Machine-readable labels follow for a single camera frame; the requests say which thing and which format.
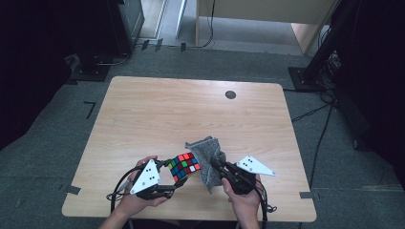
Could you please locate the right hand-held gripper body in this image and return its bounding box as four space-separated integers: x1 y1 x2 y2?
219 155 277 196

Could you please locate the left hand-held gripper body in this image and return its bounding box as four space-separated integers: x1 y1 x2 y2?
129 158 177 201

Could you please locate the grey cloth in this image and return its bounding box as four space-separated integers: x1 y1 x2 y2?
184 135 228 195

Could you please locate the multicoloured puzzle cube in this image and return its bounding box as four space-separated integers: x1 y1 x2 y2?
167 152 203 183

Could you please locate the person's right hand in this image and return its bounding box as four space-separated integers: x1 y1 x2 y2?
221 176 264 223

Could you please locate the person's left hand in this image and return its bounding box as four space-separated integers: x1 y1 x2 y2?
117 155 170 220

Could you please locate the grey floor tape piece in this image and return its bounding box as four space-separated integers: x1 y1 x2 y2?
298 191 320 200
64 184 82 196

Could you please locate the black angled floor tape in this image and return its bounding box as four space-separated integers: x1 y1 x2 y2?
83 100 97 120

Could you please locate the black flat stand base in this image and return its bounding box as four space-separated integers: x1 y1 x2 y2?
68 54 111 83

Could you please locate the black metal stand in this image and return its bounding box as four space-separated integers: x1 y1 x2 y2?
288 0 364 94

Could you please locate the black cabinet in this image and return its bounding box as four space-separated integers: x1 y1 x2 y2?
106 0 146 55

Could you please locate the light wooden desk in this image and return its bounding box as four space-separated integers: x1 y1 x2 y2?
194 0 342 55

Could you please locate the dark curtain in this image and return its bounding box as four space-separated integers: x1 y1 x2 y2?
330 0 405 192
0 0 111 151

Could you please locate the left hand-held gripper cable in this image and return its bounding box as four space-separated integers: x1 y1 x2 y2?
106 165 142 214

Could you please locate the hand-held gripper cable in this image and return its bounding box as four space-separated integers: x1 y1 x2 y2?
106 165 142 214
251 180 278 229

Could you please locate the right hand-held gripper cable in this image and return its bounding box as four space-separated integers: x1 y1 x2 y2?
251 180 278 229

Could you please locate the long black floor cable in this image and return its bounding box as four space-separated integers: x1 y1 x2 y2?
308 103 334 190

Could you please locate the thin black floor cable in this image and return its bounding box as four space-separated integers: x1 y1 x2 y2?
290 101 334 124

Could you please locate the looped black floor cable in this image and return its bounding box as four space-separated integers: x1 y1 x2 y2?
93 52 131 67

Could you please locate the hanging black cable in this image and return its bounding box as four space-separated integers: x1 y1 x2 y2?
190 0 217 50

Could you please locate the tangle of black cables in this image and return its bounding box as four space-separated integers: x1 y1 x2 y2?
317 50 342 94

